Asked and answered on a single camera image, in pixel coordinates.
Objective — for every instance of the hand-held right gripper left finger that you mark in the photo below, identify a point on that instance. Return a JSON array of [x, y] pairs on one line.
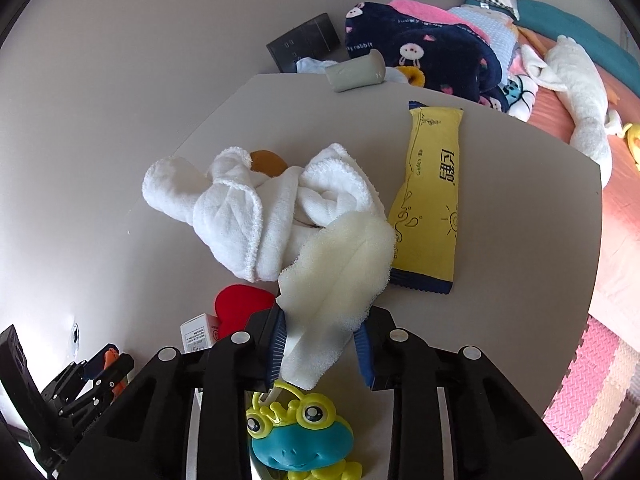
[[275, 347]]

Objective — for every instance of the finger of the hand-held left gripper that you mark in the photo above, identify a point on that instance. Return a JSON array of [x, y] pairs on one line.
[[95, 400], [92, 357]]

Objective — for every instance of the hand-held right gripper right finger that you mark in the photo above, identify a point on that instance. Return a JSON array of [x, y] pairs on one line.
[[365, 355]]

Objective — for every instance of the cream foam sponge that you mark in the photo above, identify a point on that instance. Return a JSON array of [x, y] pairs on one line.
[[340, 270]]

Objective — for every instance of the red heart-shaped toy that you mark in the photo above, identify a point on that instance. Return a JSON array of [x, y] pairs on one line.
[[240, 305]]

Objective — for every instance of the small white box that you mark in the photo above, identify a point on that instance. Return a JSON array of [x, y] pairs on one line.
[[197, 332]]

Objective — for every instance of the blue and yellow frog toy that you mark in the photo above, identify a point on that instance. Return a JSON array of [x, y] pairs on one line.
[[290, 445]]

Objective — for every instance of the white towel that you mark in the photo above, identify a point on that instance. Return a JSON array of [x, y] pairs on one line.
[[230, 210]]

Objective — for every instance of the yellow tissue packet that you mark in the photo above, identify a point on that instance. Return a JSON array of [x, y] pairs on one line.
[[430, 185]]

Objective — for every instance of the small brown plush toy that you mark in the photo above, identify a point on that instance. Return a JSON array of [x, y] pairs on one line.
[[267, 162]]

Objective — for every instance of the bed with pink sheet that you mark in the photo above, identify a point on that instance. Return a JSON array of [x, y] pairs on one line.
[[620, 240]]

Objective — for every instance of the yellow plush cloth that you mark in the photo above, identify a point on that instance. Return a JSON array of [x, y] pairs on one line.
[[415, 77]]

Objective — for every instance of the grey paper roll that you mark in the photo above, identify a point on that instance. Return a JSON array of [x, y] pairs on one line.
[[352, 72]]

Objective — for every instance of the pale blue cloth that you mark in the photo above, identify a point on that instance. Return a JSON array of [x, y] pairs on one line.
[[310, 65]]

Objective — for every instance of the white cartoon print blanket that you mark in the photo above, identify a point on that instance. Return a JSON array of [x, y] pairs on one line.
[[522, 95]]

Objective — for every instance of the navy rabbit print blanket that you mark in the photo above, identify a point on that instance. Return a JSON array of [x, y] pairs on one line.
[[440, 45]]

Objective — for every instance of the white goose plush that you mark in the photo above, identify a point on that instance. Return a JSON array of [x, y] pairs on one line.
[[580, 90]]

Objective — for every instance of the yellow chick plush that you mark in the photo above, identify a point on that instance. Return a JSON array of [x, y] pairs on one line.
[[634, 140]]

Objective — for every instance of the pink fleece blanket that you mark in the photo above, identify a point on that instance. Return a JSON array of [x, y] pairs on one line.
[[420, 7]]

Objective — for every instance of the light blue dotted blanket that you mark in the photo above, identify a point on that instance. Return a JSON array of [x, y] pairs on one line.
[[490, 25]]

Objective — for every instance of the teal cushion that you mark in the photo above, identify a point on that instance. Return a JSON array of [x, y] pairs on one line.
[[575, 25]]

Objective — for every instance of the black wall socket panel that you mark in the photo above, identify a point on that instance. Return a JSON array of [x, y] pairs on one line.
[[300, 40]]

